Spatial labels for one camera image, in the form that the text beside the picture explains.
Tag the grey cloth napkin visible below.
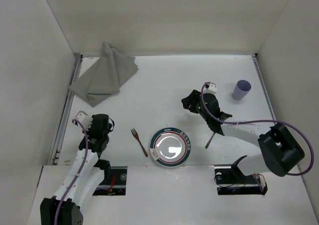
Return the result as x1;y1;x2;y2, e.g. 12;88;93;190
69;42;138;107

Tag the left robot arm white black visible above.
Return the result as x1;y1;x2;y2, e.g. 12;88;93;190
40;111;115;225

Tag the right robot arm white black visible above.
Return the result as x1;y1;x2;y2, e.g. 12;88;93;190
181;90;305;178

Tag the brown wooden fork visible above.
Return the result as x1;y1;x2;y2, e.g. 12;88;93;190
131;128;148;157

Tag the brown wooden spoon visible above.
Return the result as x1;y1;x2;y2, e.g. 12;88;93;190
205;133;215;149

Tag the white plate green red rim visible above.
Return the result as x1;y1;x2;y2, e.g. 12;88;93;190
149;127;191;169

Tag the lilac plastic cup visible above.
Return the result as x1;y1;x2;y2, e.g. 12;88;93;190
232;80;252;100

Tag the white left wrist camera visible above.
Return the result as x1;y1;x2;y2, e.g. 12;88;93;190
73;111;93;130

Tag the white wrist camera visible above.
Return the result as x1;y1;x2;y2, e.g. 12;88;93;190
204;82;217;95
73;111;93;130

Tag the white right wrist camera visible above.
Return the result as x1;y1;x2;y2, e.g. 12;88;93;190
204;82;217;95

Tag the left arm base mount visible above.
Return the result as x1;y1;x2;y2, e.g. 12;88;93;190
84;167;128;196

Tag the right aluminium table rail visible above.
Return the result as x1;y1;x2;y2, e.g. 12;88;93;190
251;54;276;119

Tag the aluminium table rail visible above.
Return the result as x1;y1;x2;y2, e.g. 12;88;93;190
251;54;276;119
47;53;83;165

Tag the left aluminium table rail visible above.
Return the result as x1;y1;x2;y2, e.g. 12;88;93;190
47;53;83;165

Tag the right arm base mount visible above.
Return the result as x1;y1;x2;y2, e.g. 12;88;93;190
214;166;268;196

